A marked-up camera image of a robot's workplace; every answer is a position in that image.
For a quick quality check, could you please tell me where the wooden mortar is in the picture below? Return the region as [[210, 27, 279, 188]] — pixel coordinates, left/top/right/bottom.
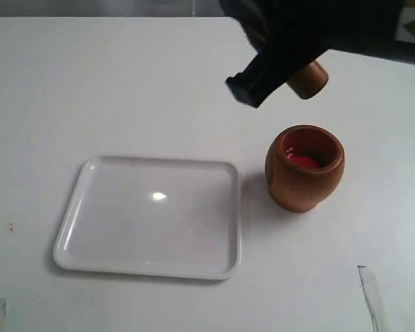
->
[[265, 124, 345, 212]]

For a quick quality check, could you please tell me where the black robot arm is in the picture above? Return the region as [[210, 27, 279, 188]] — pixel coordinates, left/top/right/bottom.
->
[[219, 1, 415, 108]]

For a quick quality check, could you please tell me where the clear tape strip right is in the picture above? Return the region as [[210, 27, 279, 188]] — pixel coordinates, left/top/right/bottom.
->
[[358, 266, 390, 332]]

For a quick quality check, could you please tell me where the clear tape piece left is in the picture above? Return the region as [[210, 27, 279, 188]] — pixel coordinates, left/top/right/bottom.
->
[[0, 297, 8, 331]]

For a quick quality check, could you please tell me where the brown wooden pestle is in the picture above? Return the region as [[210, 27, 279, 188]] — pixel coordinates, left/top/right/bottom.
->
[[287, 60, 329, 100]]

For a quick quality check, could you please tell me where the red object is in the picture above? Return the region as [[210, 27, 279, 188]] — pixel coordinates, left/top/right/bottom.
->
[[285, 148, 321, 169]]

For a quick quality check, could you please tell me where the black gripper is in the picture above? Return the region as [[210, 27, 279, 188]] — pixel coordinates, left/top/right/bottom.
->
[[219, 1, 401, 108]]

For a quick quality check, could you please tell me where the white rectangular plastic tray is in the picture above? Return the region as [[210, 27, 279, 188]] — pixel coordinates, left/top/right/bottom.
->
[[53, 155, 241, 281]]

